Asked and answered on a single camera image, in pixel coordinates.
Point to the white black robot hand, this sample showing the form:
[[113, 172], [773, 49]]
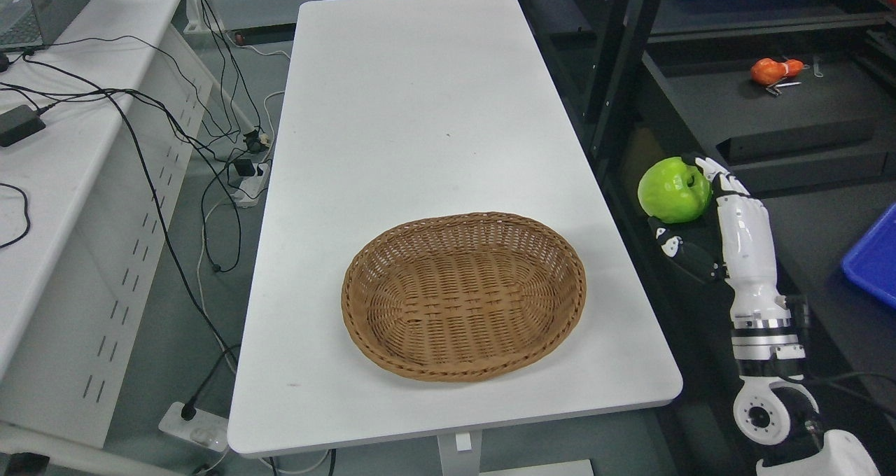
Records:
[[748, 261]]

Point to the green apple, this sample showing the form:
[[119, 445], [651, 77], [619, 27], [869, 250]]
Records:
[[674, 191]]

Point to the white robot forearm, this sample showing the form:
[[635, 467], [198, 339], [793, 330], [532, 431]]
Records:
[[774, 408]]

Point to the black metal shelf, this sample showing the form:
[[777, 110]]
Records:
[[646, 79]]

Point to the blue plastic tray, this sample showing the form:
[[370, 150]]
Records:
[[870, 263]]

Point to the orange toy gourd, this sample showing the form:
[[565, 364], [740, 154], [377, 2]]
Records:
[[767, 72]]

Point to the brown wicker basket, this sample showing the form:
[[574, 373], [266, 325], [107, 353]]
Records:
[[463, 298]]

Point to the white standing desk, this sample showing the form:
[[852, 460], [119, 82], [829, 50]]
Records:
[[397, 110]]

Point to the white side desk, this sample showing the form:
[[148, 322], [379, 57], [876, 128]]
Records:
[[84, 202]]

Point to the black power adapter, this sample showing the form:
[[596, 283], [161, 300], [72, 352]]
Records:
[[19, 123]]

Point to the grey laptop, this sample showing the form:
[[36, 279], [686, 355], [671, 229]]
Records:
[[34, 24]]

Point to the white wall power strip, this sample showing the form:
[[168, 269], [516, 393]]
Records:
[[254, 176]]

